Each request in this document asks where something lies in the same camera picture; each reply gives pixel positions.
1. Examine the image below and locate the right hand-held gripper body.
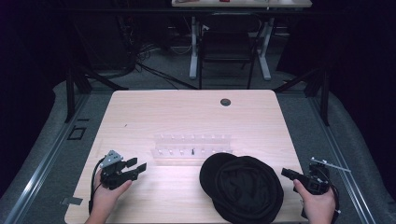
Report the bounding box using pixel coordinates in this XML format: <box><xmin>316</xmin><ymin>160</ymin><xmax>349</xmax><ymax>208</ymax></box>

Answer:
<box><xmin>306</xmin><ymin>157</ymin><xmax>352</xmax><ymax>196</ymax></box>

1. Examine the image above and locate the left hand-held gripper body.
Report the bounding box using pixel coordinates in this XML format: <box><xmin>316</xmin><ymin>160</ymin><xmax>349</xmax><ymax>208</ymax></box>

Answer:
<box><xmin>99</xmin><ymin>149</ymin><xmax>139</xmax><ymax>191</ymax></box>

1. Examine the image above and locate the black hat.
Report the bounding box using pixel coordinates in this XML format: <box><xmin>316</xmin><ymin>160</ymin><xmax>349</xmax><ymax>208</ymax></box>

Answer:
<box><xmin>199</xmin><ymin>152</ymin><xmax>285</xmax><ymax>224</ymax></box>

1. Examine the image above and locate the person's right hand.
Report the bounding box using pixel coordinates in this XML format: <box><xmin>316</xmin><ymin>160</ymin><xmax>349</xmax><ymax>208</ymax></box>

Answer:
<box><xmin>292</xmin><ymin>178</ymin><xmax>338</xmax><ymax>224</ymax></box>

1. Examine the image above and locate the person's left hand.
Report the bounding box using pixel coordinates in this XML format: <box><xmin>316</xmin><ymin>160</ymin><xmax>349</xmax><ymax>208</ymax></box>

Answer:
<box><xmin>92</xmin><ymin>169</ymin><xmax>134</xmax><ymax>218</ymax></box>

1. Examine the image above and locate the grey tape piece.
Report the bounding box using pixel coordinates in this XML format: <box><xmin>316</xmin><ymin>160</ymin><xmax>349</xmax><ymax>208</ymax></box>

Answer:
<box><xmin>60</xmin><ymin>196</ymin><xmax>84</xmax><ymax>206</ymax></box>

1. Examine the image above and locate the clear acrylic rack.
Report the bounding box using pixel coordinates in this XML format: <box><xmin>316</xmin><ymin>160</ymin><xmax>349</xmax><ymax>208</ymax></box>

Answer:
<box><xmin>150</xmin><ymin>133</ymin><xmax>234</xmax><ymax>167</ymax></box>

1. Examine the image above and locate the black chair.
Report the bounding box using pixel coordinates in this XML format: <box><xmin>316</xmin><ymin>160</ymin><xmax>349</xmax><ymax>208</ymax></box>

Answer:
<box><xmin>197</xmin><ymin>12</ymin><xmax>264</xmax><ymax>91</ymax></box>

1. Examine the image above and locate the white-legged desk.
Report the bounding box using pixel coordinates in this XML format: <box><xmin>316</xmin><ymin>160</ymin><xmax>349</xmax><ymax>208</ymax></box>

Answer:
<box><xmin>171</xmin><ymin>0</ymin><xmax>313</xmax><ymax>81</ymax></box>

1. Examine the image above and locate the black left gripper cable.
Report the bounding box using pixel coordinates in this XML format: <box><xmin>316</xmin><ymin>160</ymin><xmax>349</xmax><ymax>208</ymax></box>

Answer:
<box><xmin>88</xmin><ymin>157</ymin><xmax>106</xmax><ymax>216</ymax></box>

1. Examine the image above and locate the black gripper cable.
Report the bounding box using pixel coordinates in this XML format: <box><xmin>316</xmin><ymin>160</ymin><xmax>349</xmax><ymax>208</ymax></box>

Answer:
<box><xmin>326</xmin><ymin>174</ymin><xmax>342</xmax><ymax>224</ymax></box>
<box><xmin>88</xmin><ymin>157</ymin><xmax>106</xmax><ymax>216</ymax></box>

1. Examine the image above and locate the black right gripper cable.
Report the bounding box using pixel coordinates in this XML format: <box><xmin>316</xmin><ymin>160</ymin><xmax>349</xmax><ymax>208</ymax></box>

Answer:
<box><xmin>326</xmin><ymin>174</ymin><xmax>342</xmax><ymax>224</ymax></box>

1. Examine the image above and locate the aluminium floor rail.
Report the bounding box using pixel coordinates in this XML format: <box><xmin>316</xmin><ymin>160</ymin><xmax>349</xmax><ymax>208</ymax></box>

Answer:
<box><xmin>310</xmin><ymin>96</ymin><xmax>378</xmax><ymax>224</ymax></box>
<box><xmin>2</xmin><ymin>92</ymin><xmax>92</xmax><ymax>224</ymax></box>

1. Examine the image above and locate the black metal frame stand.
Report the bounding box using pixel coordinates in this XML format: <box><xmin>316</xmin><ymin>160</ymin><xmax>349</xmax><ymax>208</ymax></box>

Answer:
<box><xmin>273</xmin><ymin>64</ymin><xmax>332</xmax><ymax>127</ymax></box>
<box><xmin>64</xmin><ymin>60</ymin><xmax>129</xmax><ymax>124</ymax></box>

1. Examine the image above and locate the black floor cable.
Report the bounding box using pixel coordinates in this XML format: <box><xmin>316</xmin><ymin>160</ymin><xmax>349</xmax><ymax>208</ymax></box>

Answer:
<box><xmin>134</xmin><ymin>62</ymin><xmax>200</xmax><ymax>91</ymax></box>

